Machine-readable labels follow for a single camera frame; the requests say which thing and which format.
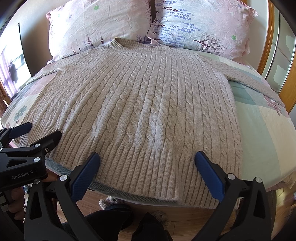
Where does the floral pillow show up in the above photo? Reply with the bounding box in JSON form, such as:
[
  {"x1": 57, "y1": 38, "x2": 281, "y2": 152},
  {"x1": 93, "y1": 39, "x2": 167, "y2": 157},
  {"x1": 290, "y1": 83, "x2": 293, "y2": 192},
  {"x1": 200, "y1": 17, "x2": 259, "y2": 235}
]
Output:
[
  {"x1": 46, "y1": 1, "x2": 152, "y2": 60},
  {"x1": 147, "y1": 0, "x2": 258, "y2": 62}
]

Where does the beige cable-knit sweater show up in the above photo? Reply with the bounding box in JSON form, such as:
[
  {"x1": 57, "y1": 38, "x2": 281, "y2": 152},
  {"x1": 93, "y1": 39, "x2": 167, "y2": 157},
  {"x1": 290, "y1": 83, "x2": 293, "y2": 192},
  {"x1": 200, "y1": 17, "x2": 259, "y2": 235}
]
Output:
[{"x1": 16, "y1": 38, "x2": 281, "y2": 208}]

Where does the right floral pillow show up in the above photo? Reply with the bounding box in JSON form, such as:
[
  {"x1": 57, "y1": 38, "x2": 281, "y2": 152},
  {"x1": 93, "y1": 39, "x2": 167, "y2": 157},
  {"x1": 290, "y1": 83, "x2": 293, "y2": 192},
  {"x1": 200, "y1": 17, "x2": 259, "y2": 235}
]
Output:
[{"x1": 147, "y1": 0, "x2": 258, "y2": 62}]

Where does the left floral pillow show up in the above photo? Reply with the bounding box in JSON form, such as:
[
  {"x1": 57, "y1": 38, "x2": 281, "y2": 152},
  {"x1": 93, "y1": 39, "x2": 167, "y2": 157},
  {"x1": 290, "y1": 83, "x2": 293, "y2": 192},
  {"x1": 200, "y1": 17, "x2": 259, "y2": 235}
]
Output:
[{"x1": 46, "y1": 1, "x2": 152, "y2": 60}]

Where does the person's left hand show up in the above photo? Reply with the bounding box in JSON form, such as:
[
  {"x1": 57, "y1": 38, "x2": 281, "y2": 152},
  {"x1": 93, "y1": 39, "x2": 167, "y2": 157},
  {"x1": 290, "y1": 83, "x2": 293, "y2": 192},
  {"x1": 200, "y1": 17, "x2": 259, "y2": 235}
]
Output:
[{"x1": 9, "y1": 169, "x2": 59, "y2": 221}]

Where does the wooden framed glass door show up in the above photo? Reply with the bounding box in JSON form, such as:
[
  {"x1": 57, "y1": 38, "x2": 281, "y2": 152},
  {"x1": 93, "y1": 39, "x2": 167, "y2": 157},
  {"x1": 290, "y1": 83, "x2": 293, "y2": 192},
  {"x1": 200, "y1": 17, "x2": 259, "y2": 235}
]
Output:
[{"x1": 257, "y1": 1, "x2": 295, "y2": 113}]

